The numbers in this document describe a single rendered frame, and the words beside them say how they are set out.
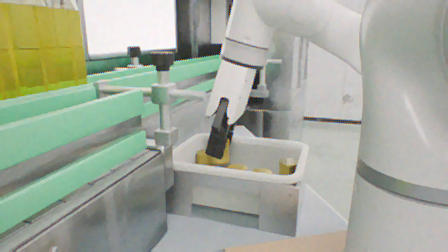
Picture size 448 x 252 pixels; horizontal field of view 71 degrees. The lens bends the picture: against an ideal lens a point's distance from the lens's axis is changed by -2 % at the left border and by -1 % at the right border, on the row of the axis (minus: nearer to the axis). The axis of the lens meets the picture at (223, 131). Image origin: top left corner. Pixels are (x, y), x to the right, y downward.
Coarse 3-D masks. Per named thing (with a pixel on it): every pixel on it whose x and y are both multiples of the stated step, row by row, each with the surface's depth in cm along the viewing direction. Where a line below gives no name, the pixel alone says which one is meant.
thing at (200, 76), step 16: (192, 64) 77; (208, 64) 87; (112, 80) 49; (128, 80) 53; (144, 80) 58; (176, 80) 70; (192, 80) 78; (208, 80) 88; (32, 96) 36; (144, 112) 59
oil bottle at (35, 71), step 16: (0, 0) 34; (16, 0) 34; (32, 0) 36; (16, 16) 34; (32, 16) 36; (48, 16) 38; (16, 32) 35; (32, 32) 36; (48, 32) 38; (16, 48) 35; (32, 48) 37; (48, 48) 39; (16, 64) 35; (32, 64) 37; (48, 64) 39; (16, 80) 36; (32, 80) 37; (48, 80) 39
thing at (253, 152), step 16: (192, 144) 60; (240, 144) 62; (256, 144) 61; (272, 144) 60; (288, 144) 59; (304, 144) 58; (176, 160) 54; (192, 160) 60; (240, 160) 63; (256, 160) 62; (272, 160) 61; (304, 160) 50; (224, 176) 48; (240, 176) 46; (256, 176) 45; (272, 176) 45; (288, 176) 44
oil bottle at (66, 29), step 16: (48, 0) 39; (64, 0) 41; (64, 16) 41; (64, 32) 41; (80, 32) 44; (64, 48) 42; (80, 48) 44; (64, 64) 42; (80, 64) 45; (64, 80) 42; (80, 80) 45
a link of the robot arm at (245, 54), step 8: (224, 40) 51; (232, 40) 49; (224, 48) 50; (232, 48) 49; (240, 48) 49; (248, 48) 48; (256, 48) 49; (224, 56) 50; (232, 56) 49; (240, 56) 49; (248, 56) 49; (256, 56) 49; (264, 56) 50; (248, 64) 49; (256, 64) 50; (264, 64) 52
